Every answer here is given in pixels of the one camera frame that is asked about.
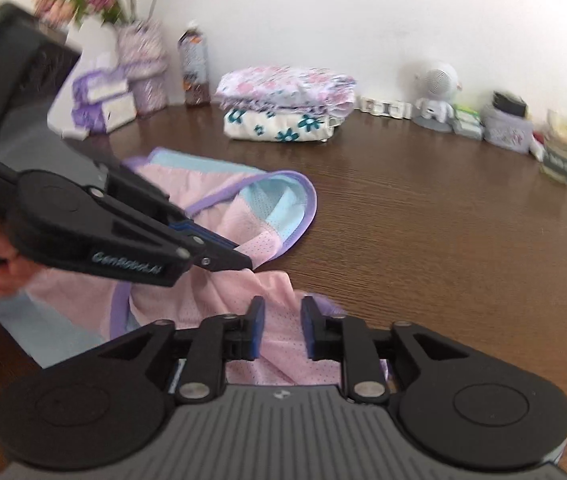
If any glass cup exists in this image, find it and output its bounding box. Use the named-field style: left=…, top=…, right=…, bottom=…
left=540, top=109, right=567, bottom=184

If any white robot speaker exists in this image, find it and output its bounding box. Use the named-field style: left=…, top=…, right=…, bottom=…
left=410, top=61, right=465, bottom=134

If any white plastic strip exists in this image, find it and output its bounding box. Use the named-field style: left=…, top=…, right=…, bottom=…
left=358, top=95, right=414, bottom=121

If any black charger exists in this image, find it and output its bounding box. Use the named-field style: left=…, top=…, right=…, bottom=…
left=492, top=90, right=529, bottom=119

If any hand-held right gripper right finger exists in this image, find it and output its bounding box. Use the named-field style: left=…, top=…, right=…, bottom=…
left=301, top=295, right=465, bottom=405

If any white teal-flowered folded garment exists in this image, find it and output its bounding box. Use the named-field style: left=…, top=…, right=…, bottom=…
left=222, top=104, right=350, bottom=144

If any brown tea bottle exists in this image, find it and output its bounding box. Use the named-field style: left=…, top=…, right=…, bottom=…
left=177, top=20, right=212, bottom=108

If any small green white box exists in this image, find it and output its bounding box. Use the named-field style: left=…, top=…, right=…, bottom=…
left=451, top=103, right=485, bottom=141

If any pink textured vase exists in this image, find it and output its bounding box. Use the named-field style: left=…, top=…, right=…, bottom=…
left=116, top=19, right=170, bottom=117

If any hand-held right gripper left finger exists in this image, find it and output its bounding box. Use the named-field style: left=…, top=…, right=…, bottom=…
left=104, top=296, right=267, bottom=404

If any pink mesh garment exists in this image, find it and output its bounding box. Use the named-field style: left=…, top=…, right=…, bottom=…
left=0, top=147, right=390, bottom=389

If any purple floral folded garment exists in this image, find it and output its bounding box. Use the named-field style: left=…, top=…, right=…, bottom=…
left=214, top=64, right=359, bottom=117

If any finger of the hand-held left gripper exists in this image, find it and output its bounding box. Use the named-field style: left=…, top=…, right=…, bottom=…
left=94, top=161, right=240, bottom=249
left=90, top=187, right=254, bottom=273

